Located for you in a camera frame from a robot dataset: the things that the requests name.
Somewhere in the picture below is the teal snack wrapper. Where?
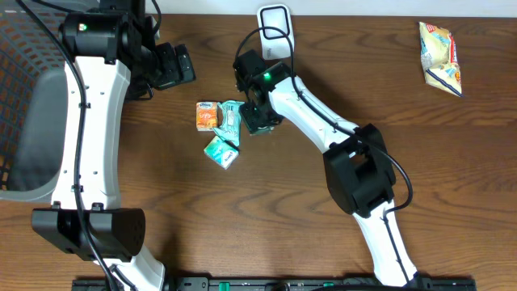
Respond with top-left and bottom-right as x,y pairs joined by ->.
213,100 -> 244,147

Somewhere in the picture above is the small orange snack packet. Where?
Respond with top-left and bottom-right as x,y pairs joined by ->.
195,101 -> 218,131

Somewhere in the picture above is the teal tissue pack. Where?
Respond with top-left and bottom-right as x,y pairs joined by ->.
204,136 -> 239,170

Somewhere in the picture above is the large orange wipes pack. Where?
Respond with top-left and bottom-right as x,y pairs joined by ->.
418,22 -> 463,97

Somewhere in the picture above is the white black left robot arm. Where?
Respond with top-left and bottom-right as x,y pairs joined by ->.
32,1 -> 195,290

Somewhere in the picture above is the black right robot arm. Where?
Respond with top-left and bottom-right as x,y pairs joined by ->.
233,50 -> 417,287

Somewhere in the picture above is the white barcode scanner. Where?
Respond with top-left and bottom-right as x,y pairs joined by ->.
257,4 -> 294,60

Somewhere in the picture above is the grey plastic mesh basket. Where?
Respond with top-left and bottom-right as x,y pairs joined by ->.
1,1 -> 98,204

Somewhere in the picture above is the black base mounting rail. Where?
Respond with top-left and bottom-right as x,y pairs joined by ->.
71,276 -> 477,291

